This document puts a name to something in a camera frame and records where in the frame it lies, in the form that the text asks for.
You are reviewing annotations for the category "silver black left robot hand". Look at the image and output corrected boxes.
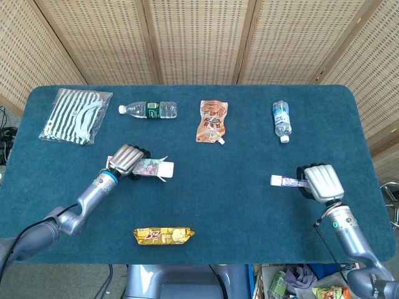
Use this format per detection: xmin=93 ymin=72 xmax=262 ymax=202
xmin=107 ymin=143 xmax=153 ymax=182

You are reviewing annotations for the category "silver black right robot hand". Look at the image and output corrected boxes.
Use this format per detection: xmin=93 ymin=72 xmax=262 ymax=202
xmin=296 ymin=162 xmax=345 ymax=206

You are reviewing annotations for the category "floral patterned cardboard box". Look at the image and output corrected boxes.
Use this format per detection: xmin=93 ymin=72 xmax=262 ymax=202
xmin=105 ymin=155 xmax=175 ymax=184

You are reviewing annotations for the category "small purple white tube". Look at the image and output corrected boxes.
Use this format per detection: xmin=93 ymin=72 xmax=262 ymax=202
xmin=270 ymin=174 xmax=309 ymax=188

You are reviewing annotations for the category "green label water bottle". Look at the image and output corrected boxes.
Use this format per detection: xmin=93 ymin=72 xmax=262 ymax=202
xmin=118 ymin=101 xmax=178 ymax=120

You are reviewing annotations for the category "blue label water bottle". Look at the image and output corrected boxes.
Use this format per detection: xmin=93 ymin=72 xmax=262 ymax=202
xmin=272 ymin=100 xmax=293 ymax=144

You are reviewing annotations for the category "green plastic bottle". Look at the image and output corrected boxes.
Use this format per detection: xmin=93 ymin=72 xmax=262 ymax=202
xmin=267 ymin=270 xmax=287 ymax=299

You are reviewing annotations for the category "striped cloth in plastic bag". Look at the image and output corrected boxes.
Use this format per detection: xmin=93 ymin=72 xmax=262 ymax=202
xmin=38 ymin=88 xmax=113 ymax=146

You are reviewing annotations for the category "chrome stool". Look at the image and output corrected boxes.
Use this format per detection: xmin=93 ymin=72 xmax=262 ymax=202
xmin=379 ymin=182 xmax=399 ymax=231

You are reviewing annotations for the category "gold biscuit pack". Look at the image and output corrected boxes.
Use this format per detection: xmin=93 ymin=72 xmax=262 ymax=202
xmin=133 ymin=226 xmax=196 ymax=247

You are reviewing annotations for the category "orange spout drink pouch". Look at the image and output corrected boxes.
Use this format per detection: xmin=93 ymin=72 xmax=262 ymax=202
xmin=195 ymin=100 xmax=229 ymax=146

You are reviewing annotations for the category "purple crumpled cloth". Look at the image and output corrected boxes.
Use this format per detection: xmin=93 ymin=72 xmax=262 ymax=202
xmin=285 ymin=264 xmax=318 ymax=295

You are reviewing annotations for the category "teal table cover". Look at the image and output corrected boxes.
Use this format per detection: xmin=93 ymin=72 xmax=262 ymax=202
xmin=0 ymin=84 xmax=397 ymax=265

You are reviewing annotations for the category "green orange snack bag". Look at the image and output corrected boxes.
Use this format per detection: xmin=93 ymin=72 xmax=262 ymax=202
xmin=311 ymin=285 xmax=352 ymax=299

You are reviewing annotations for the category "grey robot torso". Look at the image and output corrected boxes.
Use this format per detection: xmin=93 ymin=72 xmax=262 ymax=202
xmin=124 ymin=263 xmax=250 ymax=299

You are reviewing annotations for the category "woven wood folding screen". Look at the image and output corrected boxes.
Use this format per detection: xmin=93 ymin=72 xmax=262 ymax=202
xmin=0 ymin=0 xmax=399 ymax=156

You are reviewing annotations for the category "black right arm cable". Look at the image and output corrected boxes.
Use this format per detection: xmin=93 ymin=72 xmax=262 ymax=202
xmin=314 ymin=217 xmax=353 ymax=287

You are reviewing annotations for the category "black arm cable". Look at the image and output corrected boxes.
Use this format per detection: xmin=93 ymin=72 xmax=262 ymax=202
xmin=0 ymin=204 xmax=79 ymax=272
xmin=314 ymin=217 xmax=353 ymax=287

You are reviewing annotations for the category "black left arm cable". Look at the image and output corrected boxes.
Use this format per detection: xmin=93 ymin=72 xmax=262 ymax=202
xmin=0 ymin=204 xmax=79 ymax=272

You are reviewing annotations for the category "black floor cable bundle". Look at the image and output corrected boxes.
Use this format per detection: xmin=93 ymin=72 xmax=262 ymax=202
xmin=0 ymin=105 xmax=19 ymax=166

